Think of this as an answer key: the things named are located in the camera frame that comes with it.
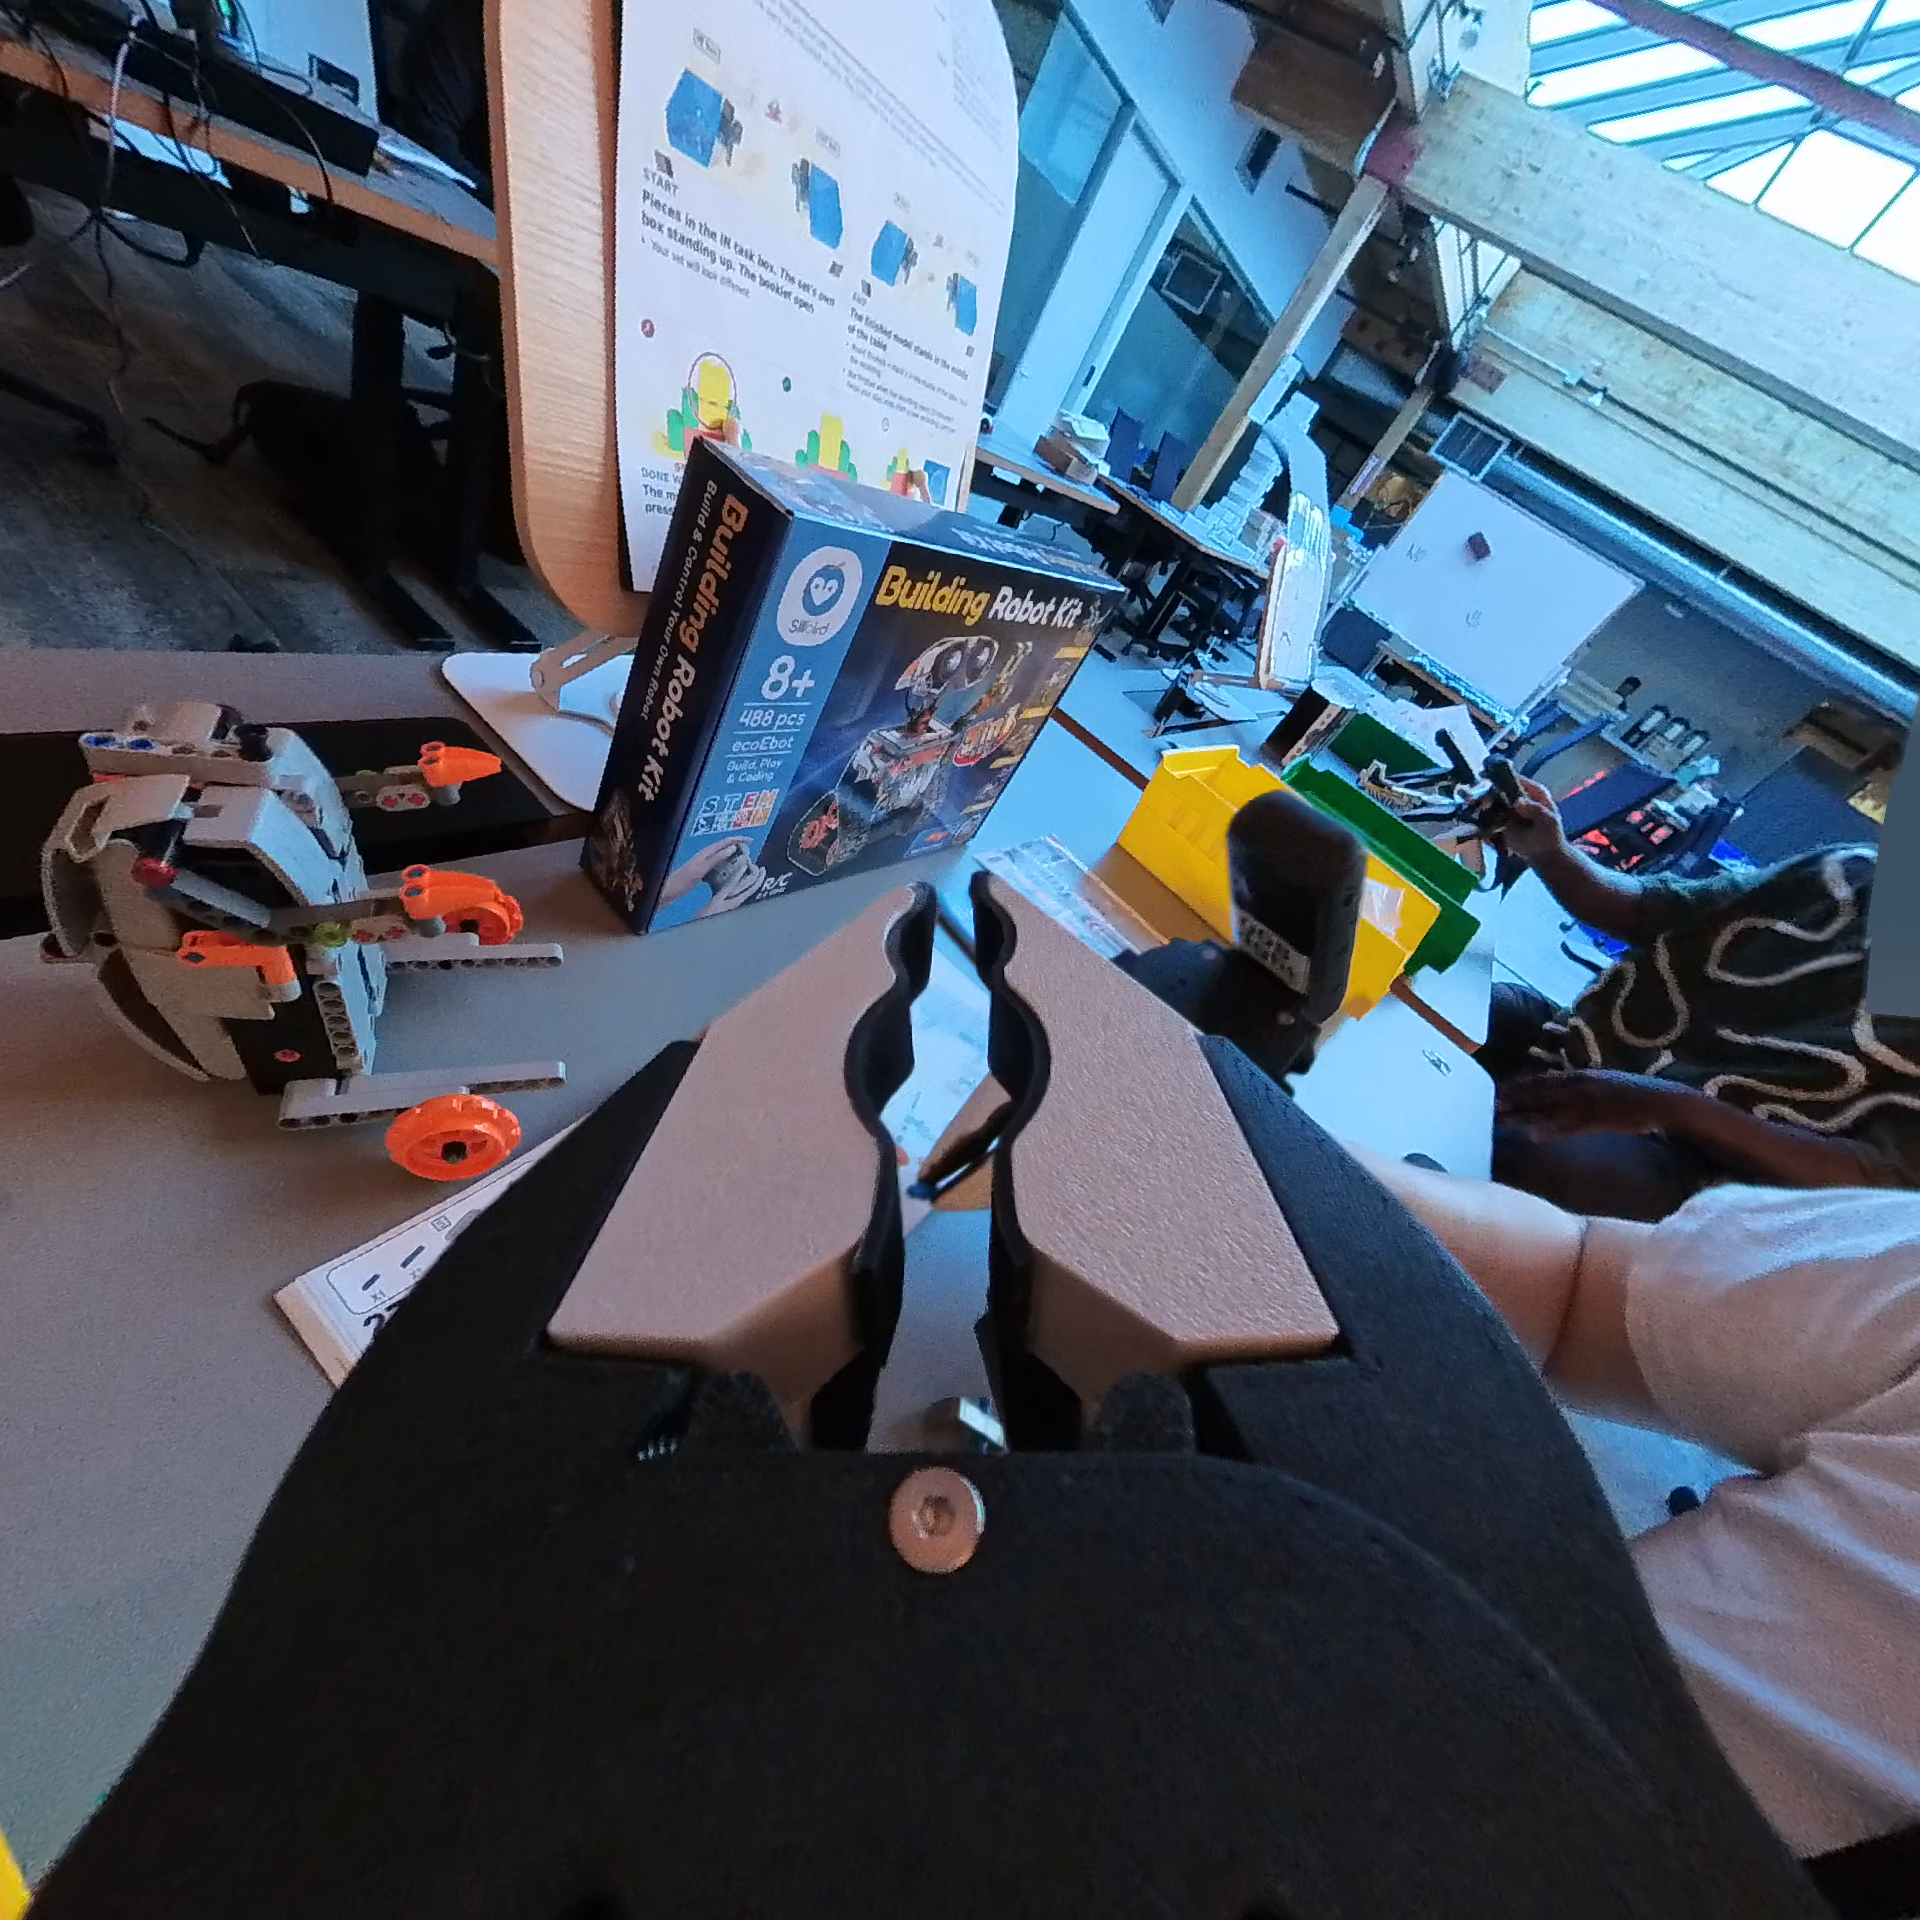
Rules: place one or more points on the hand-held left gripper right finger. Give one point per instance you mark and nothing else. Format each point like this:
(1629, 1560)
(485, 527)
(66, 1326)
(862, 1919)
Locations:
(1155, 1184)

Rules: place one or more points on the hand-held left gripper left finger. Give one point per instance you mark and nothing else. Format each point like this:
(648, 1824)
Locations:
(750, 1201)

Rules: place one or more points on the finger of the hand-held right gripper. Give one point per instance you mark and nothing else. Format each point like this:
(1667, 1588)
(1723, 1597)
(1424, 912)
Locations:
(968, 1179)

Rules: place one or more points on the dark grey short beam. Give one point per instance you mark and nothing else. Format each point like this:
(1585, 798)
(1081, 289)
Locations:
(968, 1423)

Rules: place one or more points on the person's right forearm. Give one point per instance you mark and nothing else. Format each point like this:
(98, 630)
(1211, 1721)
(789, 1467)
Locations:
(1471, 1244)

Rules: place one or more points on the grey desk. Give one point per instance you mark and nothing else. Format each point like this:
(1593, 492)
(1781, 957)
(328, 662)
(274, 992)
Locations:
(181, 1277)

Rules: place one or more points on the wooden background desk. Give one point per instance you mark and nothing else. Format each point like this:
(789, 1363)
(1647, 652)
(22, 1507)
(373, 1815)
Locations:
(299, 173)

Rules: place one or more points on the yellow plastic bin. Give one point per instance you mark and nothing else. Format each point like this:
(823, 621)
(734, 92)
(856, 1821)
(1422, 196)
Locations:
(1185, 825)

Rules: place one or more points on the green plastic bin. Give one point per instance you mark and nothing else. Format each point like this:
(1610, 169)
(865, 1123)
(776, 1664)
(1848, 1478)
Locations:
(1424, 885)

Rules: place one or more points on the clear bagged leaflet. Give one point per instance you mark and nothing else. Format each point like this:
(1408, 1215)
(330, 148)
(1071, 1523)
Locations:
(1059, 892)

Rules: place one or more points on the white whiteboard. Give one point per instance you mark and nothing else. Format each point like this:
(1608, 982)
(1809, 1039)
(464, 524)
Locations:
(1483, 599)

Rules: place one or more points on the white instruction booklet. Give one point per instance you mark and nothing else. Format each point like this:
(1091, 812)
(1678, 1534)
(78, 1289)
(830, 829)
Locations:
(389, 1289)

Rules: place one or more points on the black flat pad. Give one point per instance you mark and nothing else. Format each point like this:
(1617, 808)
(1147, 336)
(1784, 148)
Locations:
(510, 820)

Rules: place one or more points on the blue robot kit box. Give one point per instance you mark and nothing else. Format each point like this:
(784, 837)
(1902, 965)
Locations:
(839, 704)

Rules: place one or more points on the white stand base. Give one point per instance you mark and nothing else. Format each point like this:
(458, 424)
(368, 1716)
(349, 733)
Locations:
(539, 735)

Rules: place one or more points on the grey orange toy robot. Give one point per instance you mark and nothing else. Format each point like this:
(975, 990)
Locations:
(270, 839)

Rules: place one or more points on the white t-shirt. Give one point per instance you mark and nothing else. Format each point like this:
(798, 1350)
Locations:
(1770, 1424)

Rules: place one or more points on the white instruction poster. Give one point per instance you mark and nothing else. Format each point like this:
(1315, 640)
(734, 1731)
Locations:
(810, 224)

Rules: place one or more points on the wooden board stand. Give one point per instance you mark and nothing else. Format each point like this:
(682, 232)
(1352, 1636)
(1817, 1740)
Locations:
(557, 301)

